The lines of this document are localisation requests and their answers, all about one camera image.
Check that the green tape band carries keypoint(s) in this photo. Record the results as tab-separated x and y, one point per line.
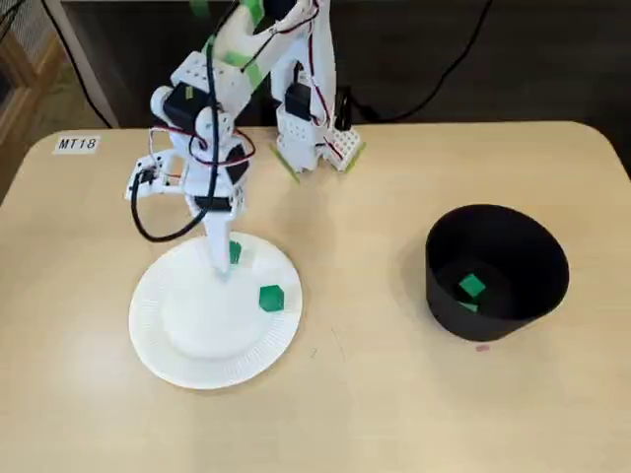
255	6
249	69

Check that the white metal frame post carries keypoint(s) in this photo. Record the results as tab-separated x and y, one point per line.
84	64

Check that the black pot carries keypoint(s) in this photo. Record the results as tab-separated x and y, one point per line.
493	330

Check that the black plug connector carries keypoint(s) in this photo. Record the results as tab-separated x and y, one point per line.
343	108

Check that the small pink tape piece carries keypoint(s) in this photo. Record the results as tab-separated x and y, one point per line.
482	348

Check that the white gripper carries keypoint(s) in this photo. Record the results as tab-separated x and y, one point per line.
213	202

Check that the white label MT18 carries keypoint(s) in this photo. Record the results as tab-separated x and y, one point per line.
76	144

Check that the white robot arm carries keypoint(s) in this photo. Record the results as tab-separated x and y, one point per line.
323	49

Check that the green tape strip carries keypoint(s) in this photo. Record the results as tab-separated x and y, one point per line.
357	156
286	163

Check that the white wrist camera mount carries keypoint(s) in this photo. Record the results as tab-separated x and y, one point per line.
148	165

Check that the wooden cabinet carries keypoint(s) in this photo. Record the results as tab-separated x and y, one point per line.
24	98

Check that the green tape piece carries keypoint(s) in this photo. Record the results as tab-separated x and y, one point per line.
199	6

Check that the white paper plate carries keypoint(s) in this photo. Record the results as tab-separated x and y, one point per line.
197	335

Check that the green cube block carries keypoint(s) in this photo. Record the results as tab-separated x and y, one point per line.
271	298
471	286
235	252
469	308

